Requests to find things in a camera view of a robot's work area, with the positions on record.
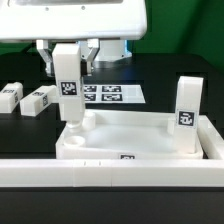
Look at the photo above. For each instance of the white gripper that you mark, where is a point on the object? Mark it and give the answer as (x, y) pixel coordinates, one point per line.
(22, 20)

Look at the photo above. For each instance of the white desk top tray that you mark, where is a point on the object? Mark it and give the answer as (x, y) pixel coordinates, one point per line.
(110, 134)

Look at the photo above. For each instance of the white base marker plate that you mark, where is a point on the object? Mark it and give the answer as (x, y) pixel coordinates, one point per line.
(113, 94)

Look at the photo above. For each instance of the white L-shaped obstacle fence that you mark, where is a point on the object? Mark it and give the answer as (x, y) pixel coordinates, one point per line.
(205, 172)

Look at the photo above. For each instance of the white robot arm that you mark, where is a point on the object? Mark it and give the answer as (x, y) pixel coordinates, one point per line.
(111, 51)

